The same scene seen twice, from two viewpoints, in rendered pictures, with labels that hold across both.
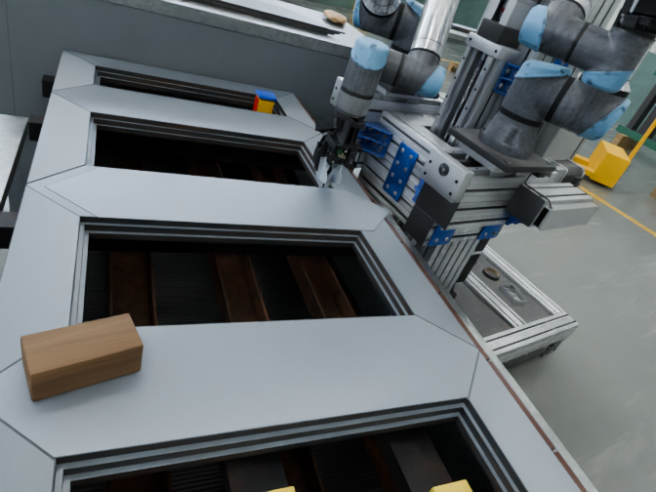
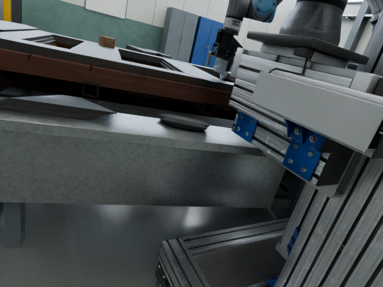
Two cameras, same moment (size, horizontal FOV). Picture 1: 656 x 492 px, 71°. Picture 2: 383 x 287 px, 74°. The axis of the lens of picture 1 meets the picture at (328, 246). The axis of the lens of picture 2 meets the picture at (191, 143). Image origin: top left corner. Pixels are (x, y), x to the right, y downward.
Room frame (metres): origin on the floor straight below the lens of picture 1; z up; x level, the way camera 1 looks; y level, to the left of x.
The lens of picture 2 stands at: (1.21, -1.13, 0.97)
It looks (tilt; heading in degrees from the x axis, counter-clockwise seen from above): 20 degrees down; 101
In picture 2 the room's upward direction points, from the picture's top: 14 degrees clockwise
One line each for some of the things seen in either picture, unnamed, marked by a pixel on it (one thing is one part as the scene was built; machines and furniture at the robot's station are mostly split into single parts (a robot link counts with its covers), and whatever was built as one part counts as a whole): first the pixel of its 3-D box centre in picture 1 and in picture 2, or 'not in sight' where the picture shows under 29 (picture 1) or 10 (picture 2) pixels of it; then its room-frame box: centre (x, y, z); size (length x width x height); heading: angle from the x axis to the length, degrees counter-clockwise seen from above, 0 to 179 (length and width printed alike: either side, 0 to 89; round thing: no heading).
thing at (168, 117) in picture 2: not in sight; (183, 122); (0.99, -0.23, 0.69); 0.20 x 0.10 x 0.03; 17
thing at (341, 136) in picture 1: (343, 137); (225, 45); (1.03, 0.05, 1.00); 0.09 x 0.08 x 0.12; 31
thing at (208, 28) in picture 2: not in sight; (203, 48); (-1.05, 8.82, 0.97); 1.00 x 0.49 x 1.95; 43
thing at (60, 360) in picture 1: (84, 354); (106, 41); (0.35, 0.23, 0.88); 0.12 x 0.06 x 0.05; 137
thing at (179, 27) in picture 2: not in sight; (177, 41); (-1.86, 8.08, 0.97); 1.00 x 0.49 x 1.95; 43
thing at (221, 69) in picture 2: (335, 177); (221, 70); (1.04, 0.04, 0.89); 0.06 x 0.03 x 0.09; 31
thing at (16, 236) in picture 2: not in sight; (13, 176); (0.42, -0.42, 0.34); 0.06 x 0.06 x 0.68; 31
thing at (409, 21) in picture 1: (414, 25); not in sight; (1.66, -0.02, 1.20); 0.13 x 0.12 x 0.14; 95
